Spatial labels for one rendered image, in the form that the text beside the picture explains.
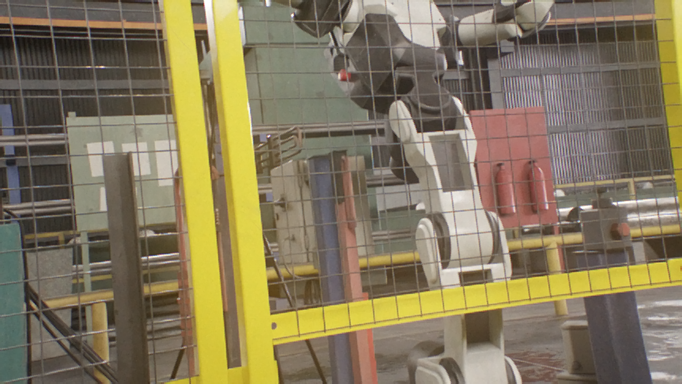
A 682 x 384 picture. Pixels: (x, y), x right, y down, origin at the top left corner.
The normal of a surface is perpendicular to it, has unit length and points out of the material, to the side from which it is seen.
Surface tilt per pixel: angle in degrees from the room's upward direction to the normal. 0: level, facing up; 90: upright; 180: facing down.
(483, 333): 104
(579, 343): 90
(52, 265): 94
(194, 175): 90
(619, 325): 90
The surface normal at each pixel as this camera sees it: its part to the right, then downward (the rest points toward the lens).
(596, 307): -0.93, 0.07
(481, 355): 0.27, 0.15
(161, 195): 0.35, -0.11
